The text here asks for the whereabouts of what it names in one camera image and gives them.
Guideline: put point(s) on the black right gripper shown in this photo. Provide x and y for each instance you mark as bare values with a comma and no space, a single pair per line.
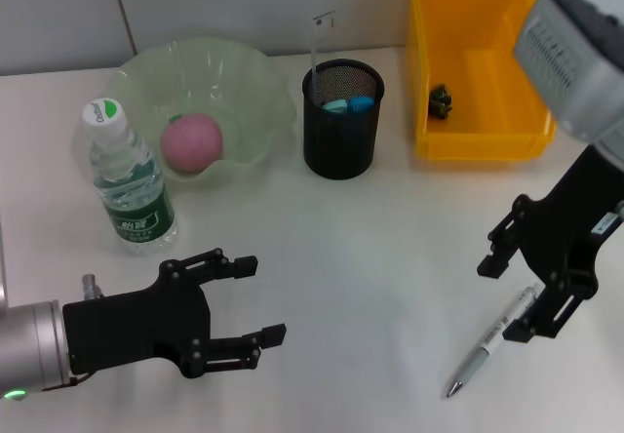
565,233

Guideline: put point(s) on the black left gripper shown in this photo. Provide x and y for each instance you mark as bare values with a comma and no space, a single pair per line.
136,326

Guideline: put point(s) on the white silver ballpoint pen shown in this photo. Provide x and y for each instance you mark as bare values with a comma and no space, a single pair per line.
480,355

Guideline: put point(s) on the clear plastic water bottle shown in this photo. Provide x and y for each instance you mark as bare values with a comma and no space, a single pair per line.
136,199

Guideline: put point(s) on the pink peach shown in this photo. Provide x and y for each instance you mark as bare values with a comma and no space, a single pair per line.
192,143

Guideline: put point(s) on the green plastic wrapper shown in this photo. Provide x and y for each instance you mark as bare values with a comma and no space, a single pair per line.
441,101

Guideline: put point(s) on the blue scissors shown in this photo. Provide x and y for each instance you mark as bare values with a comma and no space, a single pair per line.
358,105

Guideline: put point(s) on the transparent plastic ruler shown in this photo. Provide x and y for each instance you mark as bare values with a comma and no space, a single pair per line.
319,38

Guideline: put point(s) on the black mesh pen holder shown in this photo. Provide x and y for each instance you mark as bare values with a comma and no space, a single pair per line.
341,145

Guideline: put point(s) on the green glass fruit bowl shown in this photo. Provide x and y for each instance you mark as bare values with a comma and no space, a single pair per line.
219,72

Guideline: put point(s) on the yellow plastic bin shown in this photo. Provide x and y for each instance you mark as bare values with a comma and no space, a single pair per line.
487,87

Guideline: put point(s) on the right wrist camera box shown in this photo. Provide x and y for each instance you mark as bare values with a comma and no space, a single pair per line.
570,62

